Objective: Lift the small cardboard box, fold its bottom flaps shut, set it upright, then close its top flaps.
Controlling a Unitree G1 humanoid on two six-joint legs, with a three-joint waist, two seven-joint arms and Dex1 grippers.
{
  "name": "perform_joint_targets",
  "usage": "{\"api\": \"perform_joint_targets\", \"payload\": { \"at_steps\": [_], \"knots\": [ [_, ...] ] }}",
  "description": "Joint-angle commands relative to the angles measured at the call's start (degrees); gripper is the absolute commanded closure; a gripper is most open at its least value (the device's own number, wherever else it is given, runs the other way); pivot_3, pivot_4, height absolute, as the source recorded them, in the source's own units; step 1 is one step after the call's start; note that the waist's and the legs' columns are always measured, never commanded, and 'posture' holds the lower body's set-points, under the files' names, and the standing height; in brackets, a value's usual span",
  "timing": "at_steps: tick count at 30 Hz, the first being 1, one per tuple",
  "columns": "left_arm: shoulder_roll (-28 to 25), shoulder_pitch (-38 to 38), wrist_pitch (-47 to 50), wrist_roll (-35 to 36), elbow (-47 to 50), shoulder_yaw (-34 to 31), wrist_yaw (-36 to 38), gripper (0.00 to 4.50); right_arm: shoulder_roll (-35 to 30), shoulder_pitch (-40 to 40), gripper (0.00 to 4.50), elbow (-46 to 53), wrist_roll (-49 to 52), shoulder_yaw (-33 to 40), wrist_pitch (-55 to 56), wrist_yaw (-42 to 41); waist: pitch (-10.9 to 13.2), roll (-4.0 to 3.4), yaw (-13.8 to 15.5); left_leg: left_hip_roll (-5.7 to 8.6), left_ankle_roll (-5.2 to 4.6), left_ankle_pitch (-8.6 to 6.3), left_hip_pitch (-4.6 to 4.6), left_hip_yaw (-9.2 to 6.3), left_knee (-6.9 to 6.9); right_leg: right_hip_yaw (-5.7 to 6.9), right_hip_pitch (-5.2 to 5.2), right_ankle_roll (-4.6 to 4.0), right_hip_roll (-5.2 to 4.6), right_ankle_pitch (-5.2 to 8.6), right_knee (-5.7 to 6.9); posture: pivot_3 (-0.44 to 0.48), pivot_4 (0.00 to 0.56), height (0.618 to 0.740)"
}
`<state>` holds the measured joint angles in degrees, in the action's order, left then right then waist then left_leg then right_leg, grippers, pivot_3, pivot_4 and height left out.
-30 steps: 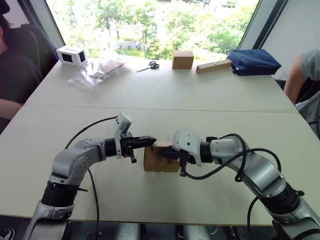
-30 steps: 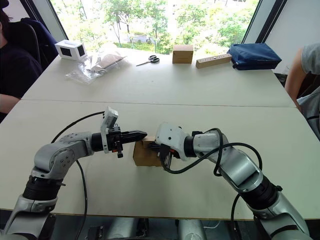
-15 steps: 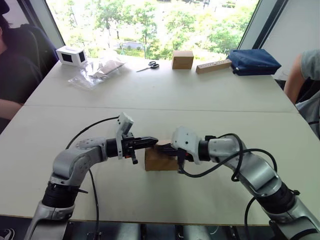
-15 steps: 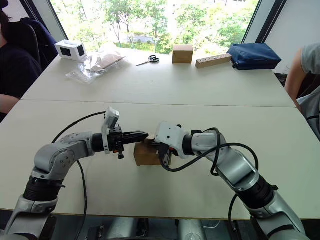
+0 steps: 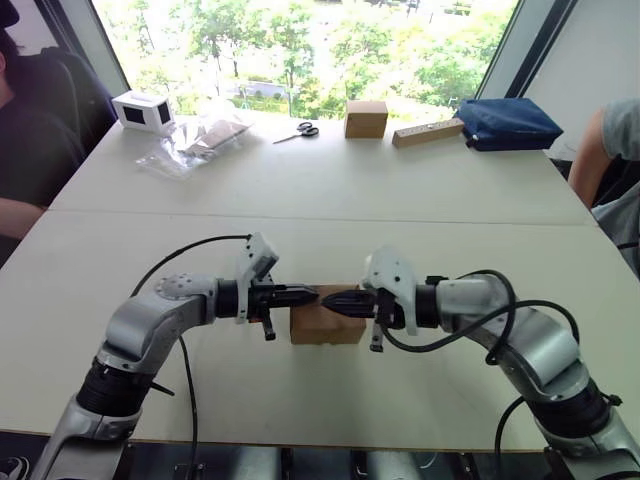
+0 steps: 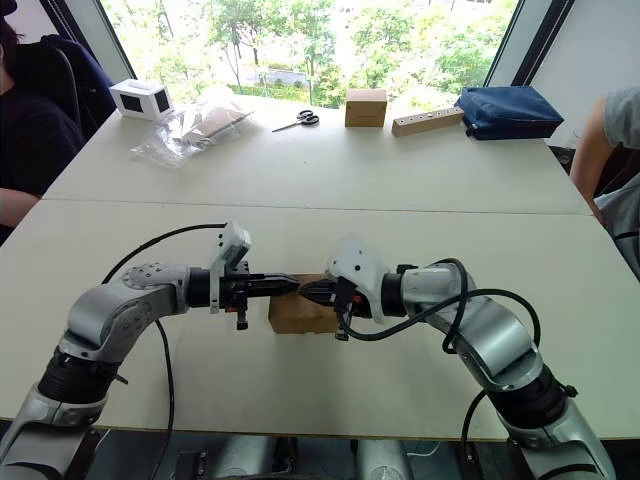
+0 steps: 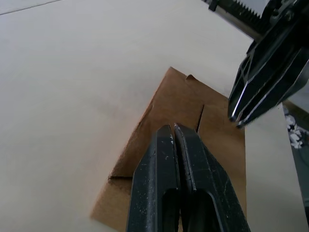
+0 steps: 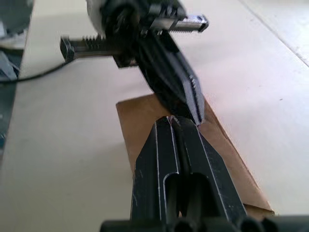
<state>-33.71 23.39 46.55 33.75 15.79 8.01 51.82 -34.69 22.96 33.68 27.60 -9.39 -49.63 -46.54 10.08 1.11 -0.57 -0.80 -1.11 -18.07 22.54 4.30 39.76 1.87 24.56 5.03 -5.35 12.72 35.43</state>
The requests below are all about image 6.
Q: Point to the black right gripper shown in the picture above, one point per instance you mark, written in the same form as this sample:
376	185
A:
345	300

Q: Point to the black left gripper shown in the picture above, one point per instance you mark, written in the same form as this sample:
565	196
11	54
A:
235	290

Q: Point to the small cardboard box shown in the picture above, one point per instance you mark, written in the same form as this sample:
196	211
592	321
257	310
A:
300	317

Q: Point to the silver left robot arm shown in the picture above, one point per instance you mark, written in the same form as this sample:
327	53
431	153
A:
105	315

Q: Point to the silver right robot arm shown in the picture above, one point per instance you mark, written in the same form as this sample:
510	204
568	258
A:
500	335

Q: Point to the clear plastic bag with cardboard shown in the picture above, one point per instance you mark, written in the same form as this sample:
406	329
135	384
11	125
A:
200	127

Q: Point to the closed brown cardboard box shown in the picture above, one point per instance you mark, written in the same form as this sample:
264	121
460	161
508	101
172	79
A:
366	110

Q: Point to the white box with black windows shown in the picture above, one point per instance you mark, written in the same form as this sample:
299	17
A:
140	100

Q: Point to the grey rounded shape under table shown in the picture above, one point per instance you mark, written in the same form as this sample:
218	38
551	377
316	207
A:
382	460

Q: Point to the wooden block with holes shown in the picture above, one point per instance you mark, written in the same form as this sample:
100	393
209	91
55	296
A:
425	123

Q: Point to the dark blue fabric pouch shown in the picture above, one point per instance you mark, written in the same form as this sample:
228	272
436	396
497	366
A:
510	112

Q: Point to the dark office chair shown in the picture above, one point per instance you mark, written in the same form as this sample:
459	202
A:
82	85

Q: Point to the person in black shirt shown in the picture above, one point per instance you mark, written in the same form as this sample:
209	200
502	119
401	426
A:
30	135

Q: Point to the person in grey shirt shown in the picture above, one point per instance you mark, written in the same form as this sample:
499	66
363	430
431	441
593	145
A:
620	200

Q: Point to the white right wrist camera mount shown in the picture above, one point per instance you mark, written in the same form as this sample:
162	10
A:
357	270

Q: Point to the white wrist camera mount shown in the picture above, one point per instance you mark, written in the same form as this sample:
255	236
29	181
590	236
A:
357	270
234	245

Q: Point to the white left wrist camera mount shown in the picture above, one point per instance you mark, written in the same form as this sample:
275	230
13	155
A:
234	245

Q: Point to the black window frame post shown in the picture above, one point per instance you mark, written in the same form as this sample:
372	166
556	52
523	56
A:
100	35
520	40

